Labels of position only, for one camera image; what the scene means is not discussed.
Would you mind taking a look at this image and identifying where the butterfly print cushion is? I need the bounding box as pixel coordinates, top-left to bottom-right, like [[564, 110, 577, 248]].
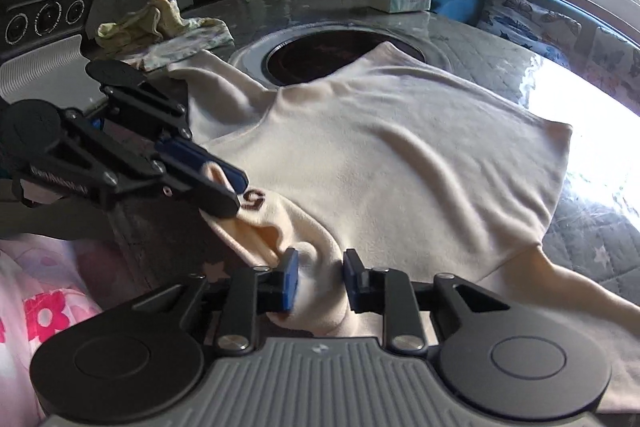
[[475, 0, 583, 55], [582, 24, 640, 85]]

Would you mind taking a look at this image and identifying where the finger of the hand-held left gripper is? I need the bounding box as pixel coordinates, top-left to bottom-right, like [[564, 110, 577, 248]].
[[102, 79, 249, 194], [12, 107, 241, 220]]

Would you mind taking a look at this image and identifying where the yellow cloth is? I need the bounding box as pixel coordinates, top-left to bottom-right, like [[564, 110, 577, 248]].
[[95, 0, 183, 52]]

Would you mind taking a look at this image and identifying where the cream sweater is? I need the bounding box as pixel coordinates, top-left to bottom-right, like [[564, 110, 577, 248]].
[[167, 42, 640, 413]]

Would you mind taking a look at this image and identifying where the blue sofa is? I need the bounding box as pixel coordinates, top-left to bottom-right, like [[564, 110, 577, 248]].
[[430, 0, 640, 78]]

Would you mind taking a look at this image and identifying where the round inset cooktop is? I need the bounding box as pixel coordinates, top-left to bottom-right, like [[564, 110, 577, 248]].
[[232, 24, 451, 88]]

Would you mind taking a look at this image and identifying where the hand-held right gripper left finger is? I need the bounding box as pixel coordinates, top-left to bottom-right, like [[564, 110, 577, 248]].
[[132, 248, 301, 355]]

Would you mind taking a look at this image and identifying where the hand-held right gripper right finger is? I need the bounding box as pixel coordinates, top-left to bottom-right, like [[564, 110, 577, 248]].
[[342, 248, 511, 355]]

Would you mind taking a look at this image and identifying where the pink floral clothing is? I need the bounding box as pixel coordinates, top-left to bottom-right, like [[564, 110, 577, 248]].
[[0, 234, 126, 427]]

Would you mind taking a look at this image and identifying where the pale floral cloth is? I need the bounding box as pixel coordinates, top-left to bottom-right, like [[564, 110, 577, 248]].
[[120, 14, 233, 72]]

